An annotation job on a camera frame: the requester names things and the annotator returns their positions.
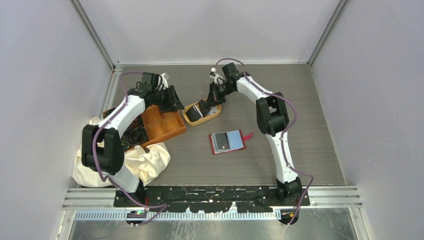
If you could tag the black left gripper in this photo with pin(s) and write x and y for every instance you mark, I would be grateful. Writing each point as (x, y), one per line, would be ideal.
(173, 102)

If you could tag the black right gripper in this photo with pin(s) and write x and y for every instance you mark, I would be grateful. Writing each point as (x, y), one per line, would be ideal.
(214, 93)

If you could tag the tan oval tray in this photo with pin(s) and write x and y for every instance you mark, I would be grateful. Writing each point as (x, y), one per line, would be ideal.
(203, 120)

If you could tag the red leather card holder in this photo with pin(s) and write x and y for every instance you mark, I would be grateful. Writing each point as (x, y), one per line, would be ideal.
(236, 139)

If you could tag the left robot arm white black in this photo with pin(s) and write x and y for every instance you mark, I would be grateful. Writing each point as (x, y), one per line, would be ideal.
(101, 149)

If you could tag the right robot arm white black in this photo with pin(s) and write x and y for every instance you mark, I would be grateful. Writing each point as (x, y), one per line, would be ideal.
(272, 120)

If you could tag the orange compartment organizer tray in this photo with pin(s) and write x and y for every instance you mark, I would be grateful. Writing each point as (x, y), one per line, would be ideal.
(160, 126)

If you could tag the green dark bundle in organizer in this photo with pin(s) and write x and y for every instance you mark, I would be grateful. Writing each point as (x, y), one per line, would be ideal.
(126, 145)

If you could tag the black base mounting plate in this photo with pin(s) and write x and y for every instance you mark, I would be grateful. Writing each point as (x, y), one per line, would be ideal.
(211, 199)

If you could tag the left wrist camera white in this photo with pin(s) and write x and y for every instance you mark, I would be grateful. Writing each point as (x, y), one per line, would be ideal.
(163, 81)

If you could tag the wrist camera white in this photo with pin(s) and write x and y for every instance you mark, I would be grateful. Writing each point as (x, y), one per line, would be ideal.
(163, 81)
(217, 79)

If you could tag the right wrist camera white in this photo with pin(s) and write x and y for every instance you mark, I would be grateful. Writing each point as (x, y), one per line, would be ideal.
(217, 79)

